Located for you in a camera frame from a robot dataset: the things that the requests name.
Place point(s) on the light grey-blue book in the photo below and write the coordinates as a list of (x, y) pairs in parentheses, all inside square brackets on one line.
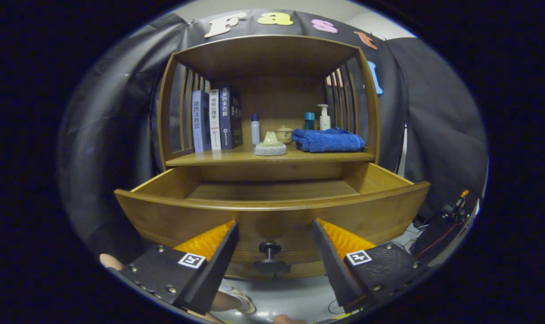
[(200, 121)]

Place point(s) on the pale green ceramic lid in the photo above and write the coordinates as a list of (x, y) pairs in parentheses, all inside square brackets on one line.
[(270, 146)]

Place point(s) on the black device with orange tip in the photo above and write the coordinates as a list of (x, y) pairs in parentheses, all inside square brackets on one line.
[(439, 234)]

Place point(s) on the teal capped bottle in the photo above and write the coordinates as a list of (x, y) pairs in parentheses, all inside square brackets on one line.
[(309, 121)]

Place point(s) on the wooden countertop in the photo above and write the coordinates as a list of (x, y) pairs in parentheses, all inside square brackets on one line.
[(236, 156)]

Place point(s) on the beige lidded teacup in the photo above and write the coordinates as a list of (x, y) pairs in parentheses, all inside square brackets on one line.
[(284, 134)]

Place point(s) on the person's shoe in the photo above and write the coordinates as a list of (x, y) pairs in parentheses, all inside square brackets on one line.
[(241, 299)]

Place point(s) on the wooden drawer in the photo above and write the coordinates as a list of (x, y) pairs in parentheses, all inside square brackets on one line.
[(277, 225)]

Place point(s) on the blue towel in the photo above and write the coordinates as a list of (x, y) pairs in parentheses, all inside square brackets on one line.
[(329, 140)]

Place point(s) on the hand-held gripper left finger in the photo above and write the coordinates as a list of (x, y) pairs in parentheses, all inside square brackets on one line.
[(214, 270)]

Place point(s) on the white bottle with blue cap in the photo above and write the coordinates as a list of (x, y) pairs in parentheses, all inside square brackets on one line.
[(255, 130)]

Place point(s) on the wooden cabinet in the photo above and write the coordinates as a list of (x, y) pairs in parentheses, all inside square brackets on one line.
[(263, 54)]

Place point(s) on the dark navy book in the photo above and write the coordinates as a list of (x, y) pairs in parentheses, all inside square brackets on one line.
[(229, 117)]

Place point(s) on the white pump bottle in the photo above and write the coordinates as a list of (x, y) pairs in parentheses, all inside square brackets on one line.
[(324, 121)]

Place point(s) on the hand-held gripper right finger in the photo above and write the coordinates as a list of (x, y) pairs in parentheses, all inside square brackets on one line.
[(331, 270)]

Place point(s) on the white book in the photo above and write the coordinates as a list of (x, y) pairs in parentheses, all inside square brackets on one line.
[(214, 121)]

